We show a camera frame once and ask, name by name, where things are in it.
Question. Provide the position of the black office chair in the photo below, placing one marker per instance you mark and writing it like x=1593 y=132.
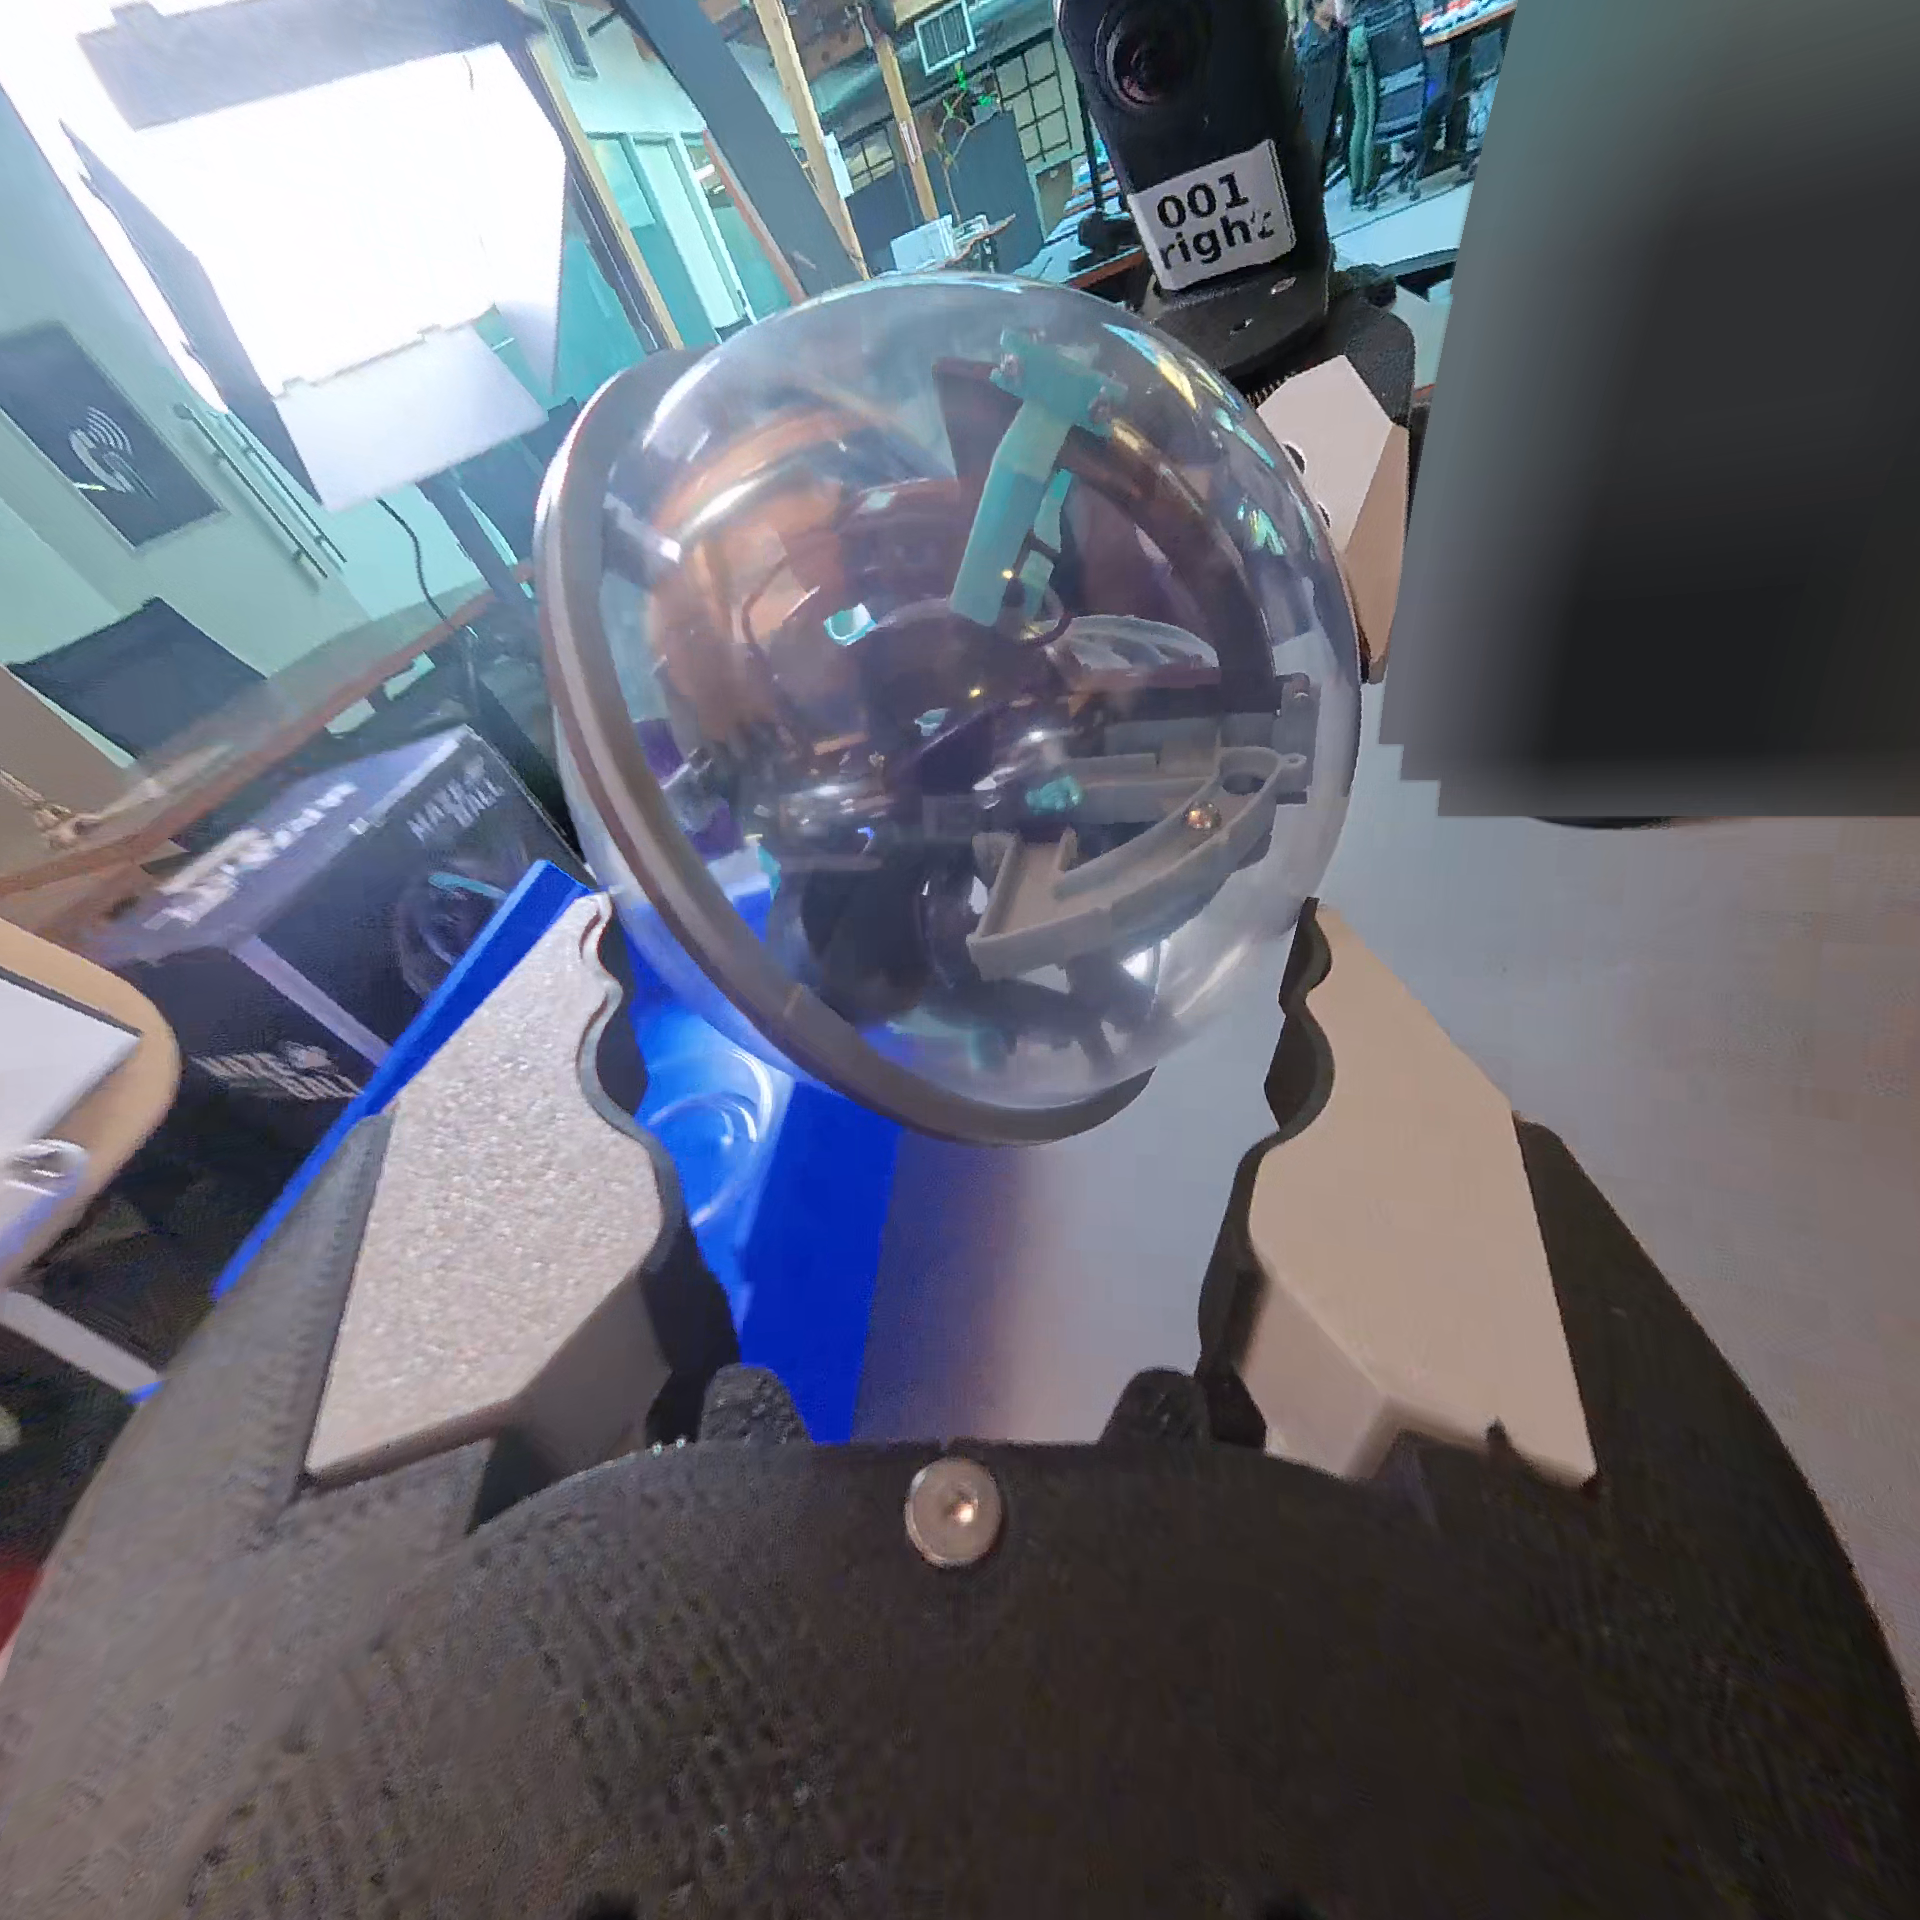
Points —
x=134 y=675

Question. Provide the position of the white light panel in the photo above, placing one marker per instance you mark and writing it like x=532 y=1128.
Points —
x=404 y=404

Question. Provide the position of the clear plastic maze ball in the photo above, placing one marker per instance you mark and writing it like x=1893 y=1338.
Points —
x=947 y=690

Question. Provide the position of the dark blue cardboard box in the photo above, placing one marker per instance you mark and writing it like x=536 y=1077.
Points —
x=331 y=930

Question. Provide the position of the brown wooden desk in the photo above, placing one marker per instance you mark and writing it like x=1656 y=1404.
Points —
x=210 y=750

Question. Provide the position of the wooden instruction board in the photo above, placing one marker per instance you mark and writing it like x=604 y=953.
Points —
x=66 y=1094

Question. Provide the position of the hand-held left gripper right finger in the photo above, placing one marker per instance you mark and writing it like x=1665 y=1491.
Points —
x=1395 y=1259

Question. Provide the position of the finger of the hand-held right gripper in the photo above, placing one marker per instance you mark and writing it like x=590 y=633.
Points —
x=1334 y=496

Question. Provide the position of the blue plastic bin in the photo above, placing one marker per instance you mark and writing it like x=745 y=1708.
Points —
x=721 y=1200

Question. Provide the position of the clear plastic ball stand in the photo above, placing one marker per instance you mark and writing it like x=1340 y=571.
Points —
x=707 y=1125

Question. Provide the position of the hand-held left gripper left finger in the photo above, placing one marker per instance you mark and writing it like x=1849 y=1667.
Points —
x=497 y=1259

